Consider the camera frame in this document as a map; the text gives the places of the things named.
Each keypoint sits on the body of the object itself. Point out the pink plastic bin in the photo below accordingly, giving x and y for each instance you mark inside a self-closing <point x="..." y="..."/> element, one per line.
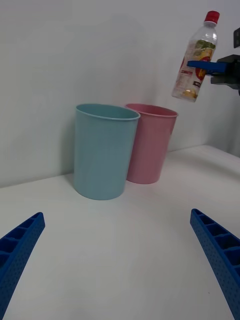
<point x="152" y="147"/>

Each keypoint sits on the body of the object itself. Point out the clear bottle with red cap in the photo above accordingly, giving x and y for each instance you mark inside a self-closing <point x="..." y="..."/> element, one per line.
<point x="193" y="57"/>

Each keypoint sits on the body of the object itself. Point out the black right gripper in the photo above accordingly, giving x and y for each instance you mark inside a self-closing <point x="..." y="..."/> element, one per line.
<point x="230" y="72"/>

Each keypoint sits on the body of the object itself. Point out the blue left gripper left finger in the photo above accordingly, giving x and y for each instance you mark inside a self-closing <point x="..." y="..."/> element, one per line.
<point x="17" y="250"/>

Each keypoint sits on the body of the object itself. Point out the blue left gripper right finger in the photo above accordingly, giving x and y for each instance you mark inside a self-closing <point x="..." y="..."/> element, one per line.
<point x="222" y="260"/>

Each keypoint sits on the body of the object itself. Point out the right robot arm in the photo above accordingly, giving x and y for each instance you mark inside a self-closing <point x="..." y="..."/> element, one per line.
<point x="237" y="38"/>

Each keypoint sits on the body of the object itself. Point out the pale blue plastic bin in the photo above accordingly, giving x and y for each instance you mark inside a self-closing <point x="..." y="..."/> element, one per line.
<point x="102" y="155"/>

